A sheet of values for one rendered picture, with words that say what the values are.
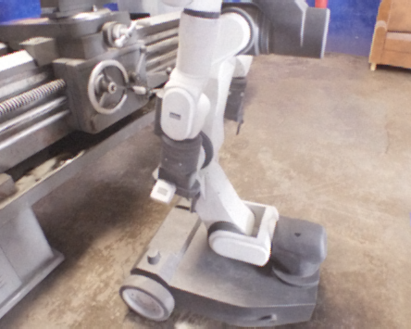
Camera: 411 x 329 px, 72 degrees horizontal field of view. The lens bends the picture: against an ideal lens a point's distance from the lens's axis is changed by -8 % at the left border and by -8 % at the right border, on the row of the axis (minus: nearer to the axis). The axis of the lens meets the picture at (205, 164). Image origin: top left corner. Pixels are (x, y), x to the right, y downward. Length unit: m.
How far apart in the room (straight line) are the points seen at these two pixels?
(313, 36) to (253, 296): 0.78
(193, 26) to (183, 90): 0.11
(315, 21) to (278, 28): 0.08
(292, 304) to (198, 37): 0.84
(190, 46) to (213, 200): 0.55
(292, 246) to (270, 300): 0.19
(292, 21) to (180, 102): 0.30
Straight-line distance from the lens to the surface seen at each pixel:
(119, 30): 1.25
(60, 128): 1.40
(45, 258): 1.47
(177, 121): 0.60
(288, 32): 0.71
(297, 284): 1.10
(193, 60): 0.57
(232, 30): 0.71
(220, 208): 0.99
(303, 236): 1.02
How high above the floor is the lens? 1.06
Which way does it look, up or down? 33 degrees down
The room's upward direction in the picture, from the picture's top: 1 degrees counter-clockwise
